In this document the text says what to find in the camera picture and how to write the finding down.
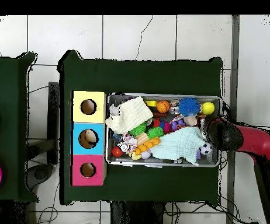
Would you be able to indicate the orange toy building brick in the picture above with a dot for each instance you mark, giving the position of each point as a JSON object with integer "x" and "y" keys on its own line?
{"x": 147, "y": 145}

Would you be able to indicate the mint green waffle cloth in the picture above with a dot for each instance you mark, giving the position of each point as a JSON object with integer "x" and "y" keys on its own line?
{"x": 179, "y": 144}

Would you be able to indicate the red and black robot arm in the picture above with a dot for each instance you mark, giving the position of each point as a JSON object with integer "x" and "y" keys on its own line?
{"x": 259, "y": 142}

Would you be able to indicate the wooden box with three holes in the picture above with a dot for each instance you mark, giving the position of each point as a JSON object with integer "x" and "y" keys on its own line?
{"x": 100, "y": 112}

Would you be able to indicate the cream waffle cloth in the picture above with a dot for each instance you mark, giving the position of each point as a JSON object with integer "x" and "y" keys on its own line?
{"x": 130, "y": 115}

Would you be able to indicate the round wooden block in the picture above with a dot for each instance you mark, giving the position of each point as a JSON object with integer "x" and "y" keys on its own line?
{"x": 141, "y": 138}

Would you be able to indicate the green spiky rubber ball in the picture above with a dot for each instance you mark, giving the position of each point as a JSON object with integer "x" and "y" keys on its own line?
{"x": 155, "y": 133}

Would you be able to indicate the small orange basketball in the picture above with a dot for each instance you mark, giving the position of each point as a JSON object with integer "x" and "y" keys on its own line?
{"x": 163, "y": 106}

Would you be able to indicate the small red ball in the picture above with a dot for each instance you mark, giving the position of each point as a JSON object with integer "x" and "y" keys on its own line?
{"x": 117, "y": 152}

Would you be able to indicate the dark green tablecloth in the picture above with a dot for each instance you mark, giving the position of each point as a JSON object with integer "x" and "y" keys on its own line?
{"x": 139, "y": 77}
{"x": 6, "y": 93}

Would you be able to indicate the blue spiky rubber ball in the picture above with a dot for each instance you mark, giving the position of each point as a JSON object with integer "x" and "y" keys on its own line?
{"x": 189, "y": 106}

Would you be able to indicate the yellow ball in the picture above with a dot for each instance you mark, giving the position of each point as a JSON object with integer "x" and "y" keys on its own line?
{"x": 208, "y": 108}

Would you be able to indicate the small soccer ball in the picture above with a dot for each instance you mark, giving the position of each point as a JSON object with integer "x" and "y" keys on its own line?
{"x": 205, "y": 149}

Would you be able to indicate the black upright panel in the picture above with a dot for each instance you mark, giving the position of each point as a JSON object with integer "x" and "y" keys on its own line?
{"x": 53, "y": 121}

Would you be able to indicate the dark grey rounded base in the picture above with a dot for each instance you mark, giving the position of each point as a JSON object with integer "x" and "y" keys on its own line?
{"x": 40, "y": 173}

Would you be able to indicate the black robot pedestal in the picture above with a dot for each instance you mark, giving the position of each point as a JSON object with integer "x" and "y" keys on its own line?
{"x": 137, "y": 214}

